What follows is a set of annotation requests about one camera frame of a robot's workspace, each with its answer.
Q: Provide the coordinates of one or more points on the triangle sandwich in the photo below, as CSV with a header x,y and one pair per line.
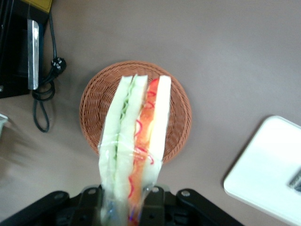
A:
x,y
124,141

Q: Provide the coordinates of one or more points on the brown round wicker basket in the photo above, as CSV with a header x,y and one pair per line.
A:
x,y
98,106

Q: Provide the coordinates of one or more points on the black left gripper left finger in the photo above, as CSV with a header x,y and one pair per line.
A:
x,y
90,207

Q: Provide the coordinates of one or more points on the black machine yellow panel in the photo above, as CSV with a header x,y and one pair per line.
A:
x,y
14,47

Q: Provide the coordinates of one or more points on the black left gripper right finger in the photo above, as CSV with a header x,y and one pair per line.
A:
x,y
154,207

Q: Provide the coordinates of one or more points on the cream plastic tray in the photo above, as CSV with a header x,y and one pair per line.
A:
x,y
263,169

